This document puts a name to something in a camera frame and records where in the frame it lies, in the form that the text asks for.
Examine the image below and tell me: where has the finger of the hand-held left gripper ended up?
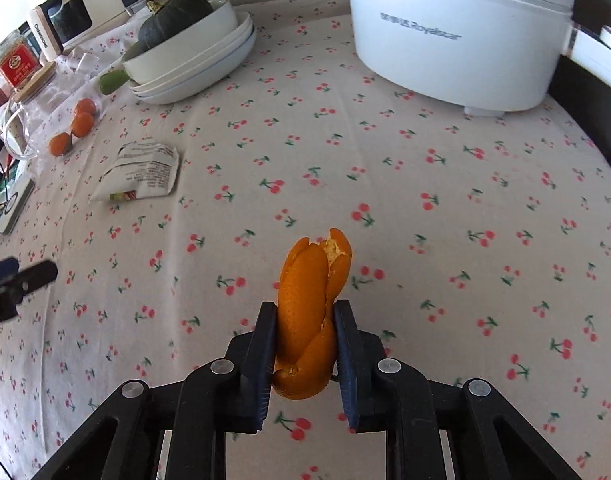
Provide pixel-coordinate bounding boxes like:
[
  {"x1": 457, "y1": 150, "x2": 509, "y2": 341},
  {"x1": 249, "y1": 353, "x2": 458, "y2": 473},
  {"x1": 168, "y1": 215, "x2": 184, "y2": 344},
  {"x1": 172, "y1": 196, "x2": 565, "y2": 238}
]
[
  {"x1": 0, "y1": 260, "x2": 59, "y2": 328},
  {"x1": 0, "y1": 257, "x2": 20, "y2": 290}
]

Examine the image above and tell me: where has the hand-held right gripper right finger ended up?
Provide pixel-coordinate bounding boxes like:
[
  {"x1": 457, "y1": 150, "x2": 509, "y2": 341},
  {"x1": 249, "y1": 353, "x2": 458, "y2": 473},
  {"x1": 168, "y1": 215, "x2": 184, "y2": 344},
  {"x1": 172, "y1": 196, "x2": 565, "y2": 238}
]
[{"x1": 333, "y1": 299, "x2": 583, "y2": 480}]

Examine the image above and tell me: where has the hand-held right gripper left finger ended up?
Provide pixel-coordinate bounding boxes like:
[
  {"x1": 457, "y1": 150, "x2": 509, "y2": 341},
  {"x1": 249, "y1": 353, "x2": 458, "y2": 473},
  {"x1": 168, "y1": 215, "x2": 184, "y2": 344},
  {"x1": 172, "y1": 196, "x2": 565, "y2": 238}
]
[{"x1": 32, "y1": 301, "x2": 278, "y2": 480}]

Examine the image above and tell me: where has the orange peel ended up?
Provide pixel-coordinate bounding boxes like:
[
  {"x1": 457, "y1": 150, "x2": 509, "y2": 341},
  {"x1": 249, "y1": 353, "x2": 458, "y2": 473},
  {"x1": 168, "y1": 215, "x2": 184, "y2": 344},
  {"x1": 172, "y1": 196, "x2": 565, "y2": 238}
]
[{"x1": 271, "y1": 227, "x2": 353, "y2": 401}]

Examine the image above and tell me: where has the white flat device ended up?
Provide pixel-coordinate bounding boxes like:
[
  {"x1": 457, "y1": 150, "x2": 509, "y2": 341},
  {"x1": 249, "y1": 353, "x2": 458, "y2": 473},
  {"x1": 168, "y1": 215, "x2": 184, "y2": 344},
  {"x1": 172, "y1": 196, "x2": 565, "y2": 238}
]
[{"x1": 0, "y1": 177, "x2": 36, "y2": 235}]

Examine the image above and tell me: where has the white snack packet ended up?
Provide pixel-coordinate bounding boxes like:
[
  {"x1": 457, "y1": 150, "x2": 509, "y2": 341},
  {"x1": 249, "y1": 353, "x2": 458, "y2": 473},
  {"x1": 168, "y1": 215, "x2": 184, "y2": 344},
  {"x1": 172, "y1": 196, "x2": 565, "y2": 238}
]
[{"x1": 88, "y1": 141, "x2": 181, "y2": 204}]

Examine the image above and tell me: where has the cherry print tablecloth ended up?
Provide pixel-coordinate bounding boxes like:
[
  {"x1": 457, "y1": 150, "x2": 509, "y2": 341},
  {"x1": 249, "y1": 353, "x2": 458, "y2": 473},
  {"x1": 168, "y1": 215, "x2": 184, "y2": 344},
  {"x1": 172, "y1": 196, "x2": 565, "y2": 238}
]
[{"x1": 0, "y1": 0, "x2": 611, "y2": 480}]

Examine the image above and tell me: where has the glass teapot with wooden lid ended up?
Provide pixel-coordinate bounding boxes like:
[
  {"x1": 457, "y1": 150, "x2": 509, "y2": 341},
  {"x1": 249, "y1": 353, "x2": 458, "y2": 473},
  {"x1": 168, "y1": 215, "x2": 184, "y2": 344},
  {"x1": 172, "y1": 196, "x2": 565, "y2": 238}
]
[{"x1": 0, "y1": 52, "x2": 106, "y2": 161}]

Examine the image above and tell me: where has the red label glass jar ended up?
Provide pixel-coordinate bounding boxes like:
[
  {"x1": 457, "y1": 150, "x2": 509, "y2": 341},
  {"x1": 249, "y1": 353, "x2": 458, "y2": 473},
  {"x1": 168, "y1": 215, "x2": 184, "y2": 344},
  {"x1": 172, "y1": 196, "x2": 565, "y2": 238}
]
[{"x1": 0, "y1": 30, "x2": 41, "y2": 88}]

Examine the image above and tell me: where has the white upright appliance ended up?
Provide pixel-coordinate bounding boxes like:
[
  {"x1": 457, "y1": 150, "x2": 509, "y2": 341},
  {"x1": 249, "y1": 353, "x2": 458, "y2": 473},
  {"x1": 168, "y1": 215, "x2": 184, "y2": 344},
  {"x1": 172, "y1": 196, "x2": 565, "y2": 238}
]
[{"x1": 28, "y1": 6, "x2": 63, "y2": 58}]

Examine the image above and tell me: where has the white box with window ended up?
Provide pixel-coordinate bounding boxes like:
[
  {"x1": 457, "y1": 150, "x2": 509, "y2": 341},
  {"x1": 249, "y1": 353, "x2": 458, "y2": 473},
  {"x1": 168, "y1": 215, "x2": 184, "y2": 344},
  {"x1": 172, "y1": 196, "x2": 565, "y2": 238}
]
[{"x1": 35, "y1": 0, "x2": 131, "y2": 53}]

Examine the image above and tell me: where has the dark green pumpkin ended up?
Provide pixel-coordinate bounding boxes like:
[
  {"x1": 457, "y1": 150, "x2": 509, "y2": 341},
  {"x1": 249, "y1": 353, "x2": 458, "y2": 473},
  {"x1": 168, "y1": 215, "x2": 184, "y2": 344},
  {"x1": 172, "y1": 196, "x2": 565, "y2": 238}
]
[{"x1": 138, "y1": 0, "x2": 216, "y2": 53}]

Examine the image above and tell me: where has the white electric cooking pot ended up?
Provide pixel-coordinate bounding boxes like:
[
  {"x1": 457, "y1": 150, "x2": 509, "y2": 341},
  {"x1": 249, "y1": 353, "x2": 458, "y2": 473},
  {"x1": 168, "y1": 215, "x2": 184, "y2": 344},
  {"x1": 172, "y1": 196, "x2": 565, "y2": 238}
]
[{"x1": 343, "y1": 0, "x2": 611, "y2": 118}]

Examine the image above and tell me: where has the white pan with green handle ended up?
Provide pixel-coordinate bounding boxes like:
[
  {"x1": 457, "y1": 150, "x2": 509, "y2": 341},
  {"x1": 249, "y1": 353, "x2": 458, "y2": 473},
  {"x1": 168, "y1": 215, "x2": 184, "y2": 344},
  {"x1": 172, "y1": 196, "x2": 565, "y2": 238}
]
[{"x1": 99, "y1": 0, "x2": 238, "y2": 96}]

